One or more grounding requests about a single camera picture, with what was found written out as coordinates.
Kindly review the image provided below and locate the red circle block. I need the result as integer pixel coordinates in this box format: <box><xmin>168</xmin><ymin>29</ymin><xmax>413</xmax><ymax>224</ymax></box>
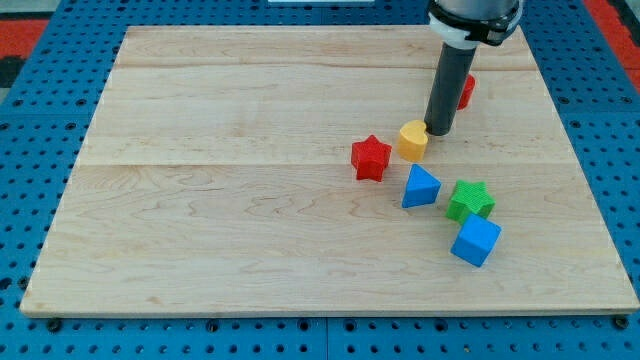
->
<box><xmin>457</xmin><ymin>74</ymin><xmax>476</xmax><ymax>110</ymax></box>

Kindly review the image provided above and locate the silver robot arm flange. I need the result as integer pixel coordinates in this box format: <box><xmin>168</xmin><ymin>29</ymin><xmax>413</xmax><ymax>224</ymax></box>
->
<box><xmin>427</xmin><ymin>0</ymin><xmax>524</xmax><ymax>50</ymax></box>

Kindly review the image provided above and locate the red star block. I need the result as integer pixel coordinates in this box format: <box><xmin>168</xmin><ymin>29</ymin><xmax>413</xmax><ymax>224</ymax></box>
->
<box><xmin>351</xmin><ymin>135</ymin><xmax>392</xmax><ymax>182</ymax></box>

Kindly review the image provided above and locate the light wooden board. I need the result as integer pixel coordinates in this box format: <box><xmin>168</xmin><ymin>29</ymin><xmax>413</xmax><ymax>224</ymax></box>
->
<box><xmin>20</xmin><ymin>26</ymin><xmax>639</xmax><ymax>318</ymax></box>

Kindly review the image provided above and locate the yellow heart block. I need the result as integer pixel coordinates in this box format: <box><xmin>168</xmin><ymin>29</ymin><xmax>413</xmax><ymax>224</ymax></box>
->
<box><xmin>396</xmin><ymin>120</ymin><xmax>428</xmax><ymax>162</ymax></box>

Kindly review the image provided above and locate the blue triangle block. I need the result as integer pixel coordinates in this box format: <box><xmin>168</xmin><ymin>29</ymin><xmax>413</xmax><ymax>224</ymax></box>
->
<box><xmin>401</xmin><ymin>164</ymin><xmax>442</xmax><ymax>208</ymax></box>

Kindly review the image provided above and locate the green star block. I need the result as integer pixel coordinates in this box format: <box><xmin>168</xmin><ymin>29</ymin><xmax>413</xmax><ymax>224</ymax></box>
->
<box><xmin>445</xmin><ymin>179</ymin><xmax>496</xmax><ymax>224</ymax></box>

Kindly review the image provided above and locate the blue cube block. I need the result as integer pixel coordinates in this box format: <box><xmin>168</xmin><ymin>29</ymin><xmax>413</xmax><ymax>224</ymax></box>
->
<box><xmin>450</xmin><ymin>214</ymin><xmax>502</xmax><ymax>267</ymax></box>

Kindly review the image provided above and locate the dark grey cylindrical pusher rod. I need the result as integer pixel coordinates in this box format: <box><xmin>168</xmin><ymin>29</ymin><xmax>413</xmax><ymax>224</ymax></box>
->
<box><xmin>424</xmin><ymin>43</ymin><xmax>476</xmax><ymax>136</ymax></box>

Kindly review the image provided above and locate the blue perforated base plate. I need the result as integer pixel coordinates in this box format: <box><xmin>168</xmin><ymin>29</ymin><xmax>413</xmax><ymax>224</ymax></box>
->
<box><xmin>1</xmin><ymin>0</ymin><xmax>639</xmax><ymax>359</ymax></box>

